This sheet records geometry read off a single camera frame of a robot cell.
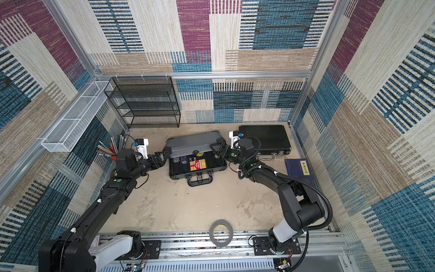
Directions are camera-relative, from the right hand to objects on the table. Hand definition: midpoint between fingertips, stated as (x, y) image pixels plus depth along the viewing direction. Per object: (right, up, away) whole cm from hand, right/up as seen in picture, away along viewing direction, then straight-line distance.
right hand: (216, 150), depth 85 cm
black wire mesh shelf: (-46, +29, +24) cm, 60 cm away
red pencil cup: (-56, -4, +8) cm, 57 cm away
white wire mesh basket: (-62, +8, -14) cm, 64 cm away
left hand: (-24, -2, -5) cm, 24 cm away
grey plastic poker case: (-15, -5, +16) cm, 22 cm away
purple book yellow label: (+46, -11, +12) cm, 49 cm away
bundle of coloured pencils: (-57, +2, +11) cm, 58 cm away
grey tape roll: (+4, -32, -7) cm, 33 cm away
